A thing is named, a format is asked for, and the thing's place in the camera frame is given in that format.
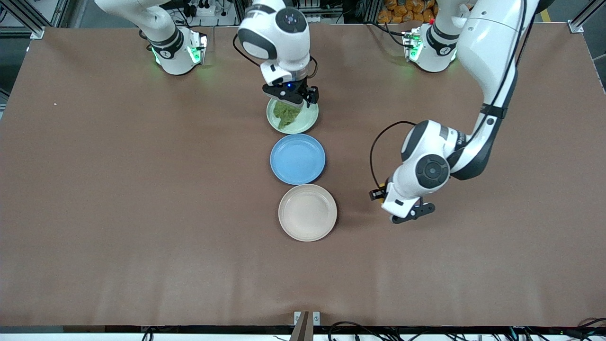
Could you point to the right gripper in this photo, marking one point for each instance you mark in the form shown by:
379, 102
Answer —
311, 94

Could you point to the white power strip with plugs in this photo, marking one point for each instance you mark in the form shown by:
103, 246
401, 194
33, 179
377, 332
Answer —
208, 10

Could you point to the bag of oranges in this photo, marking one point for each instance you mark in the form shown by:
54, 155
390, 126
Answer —
402, 12

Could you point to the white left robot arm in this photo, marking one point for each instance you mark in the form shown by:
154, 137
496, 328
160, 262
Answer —
492, 47

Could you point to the aluminium frame corner profile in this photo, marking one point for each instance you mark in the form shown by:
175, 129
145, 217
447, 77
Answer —
575, 26
38, 32

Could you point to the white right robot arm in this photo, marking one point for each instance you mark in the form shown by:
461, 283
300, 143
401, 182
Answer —
279, 38

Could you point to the blue plate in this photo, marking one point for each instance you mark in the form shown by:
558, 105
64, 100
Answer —
298, 159

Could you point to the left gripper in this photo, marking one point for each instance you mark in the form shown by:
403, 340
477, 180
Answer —
378, 193

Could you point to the brown table cover sheet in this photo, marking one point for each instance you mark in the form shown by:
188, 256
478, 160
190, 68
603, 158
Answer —
142, 265

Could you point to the green lettuce leaf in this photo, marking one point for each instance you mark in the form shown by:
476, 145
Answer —
285, 117

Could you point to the light green plate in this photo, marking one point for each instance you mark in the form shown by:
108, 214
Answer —
307, 121

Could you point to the beige plate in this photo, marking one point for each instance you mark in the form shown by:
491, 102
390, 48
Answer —
307, 212

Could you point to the metal camera stand bracket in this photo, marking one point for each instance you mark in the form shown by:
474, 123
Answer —
307, 327

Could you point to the small white power strip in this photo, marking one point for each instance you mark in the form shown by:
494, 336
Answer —
316, 19

